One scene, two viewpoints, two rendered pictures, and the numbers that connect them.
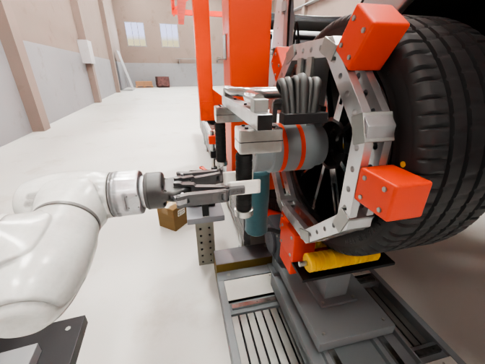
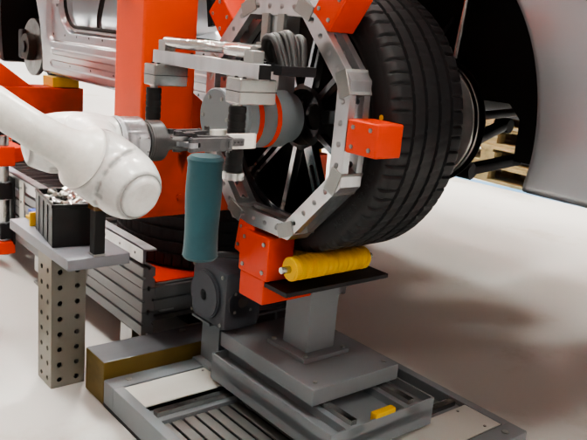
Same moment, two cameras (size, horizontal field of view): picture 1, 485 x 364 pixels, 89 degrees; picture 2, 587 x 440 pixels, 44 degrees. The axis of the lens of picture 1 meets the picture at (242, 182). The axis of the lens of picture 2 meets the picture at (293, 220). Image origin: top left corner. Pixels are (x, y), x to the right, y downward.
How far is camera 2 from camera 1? 1.00 m
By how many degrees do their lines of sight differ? 27
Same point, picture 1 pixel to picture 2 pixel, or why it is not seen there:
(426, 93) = (390, 55)
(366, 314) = (362, 360)
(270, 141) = (265, 92)
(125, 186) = (138, 127)
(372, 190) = (360, 135)
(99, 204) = not seen: hidden behind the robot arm
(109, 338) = not seen: outside the picture
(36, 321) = (153, 198)
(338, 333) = (333, 379)
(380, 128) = (361, 83)
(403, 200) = (385, 139)
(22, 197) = not seen: hidden behind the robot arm
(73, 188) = (100, 122)
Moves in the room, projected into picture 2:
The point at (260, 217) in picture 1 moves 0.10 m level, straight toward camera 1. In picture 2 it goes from (211, 229) to (222, 240)
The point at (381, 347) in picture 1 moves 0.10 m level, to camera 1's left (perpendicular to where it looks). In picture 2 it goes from (385, 394) to (352, 399)
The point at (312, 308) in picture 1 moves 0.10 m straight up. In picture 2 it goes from (293, 365) to (296, 328)
